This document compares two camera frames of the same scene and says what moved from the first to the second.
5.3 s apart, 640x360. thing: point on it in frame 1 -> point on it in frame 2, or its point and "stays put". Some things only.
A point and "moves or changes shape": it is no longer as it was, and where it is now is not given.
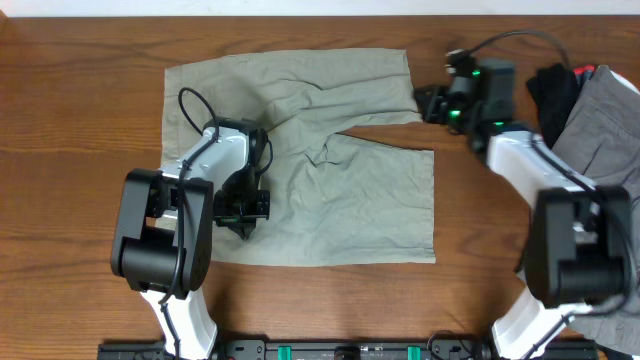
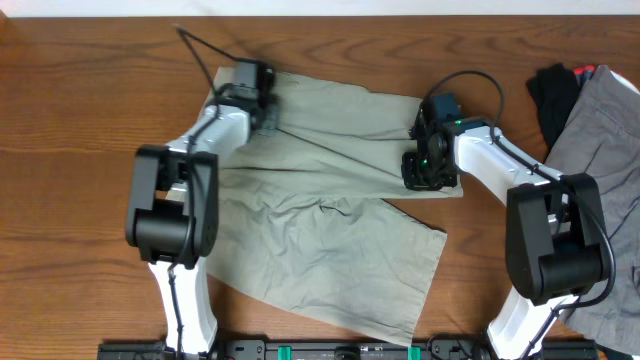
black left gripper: x=242 y=216 -> x=272 y=116
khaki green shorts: x=333 y=198 moves or changes shape
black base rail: x=348 y=350 stays put
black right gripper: x=430 y=109 -> x=413 y=181
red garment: x=581 y=70 stays put
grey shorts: x=600 y=137 stays put
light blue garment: x=625 y=82 stays put
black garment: x=556 y=89 stays put
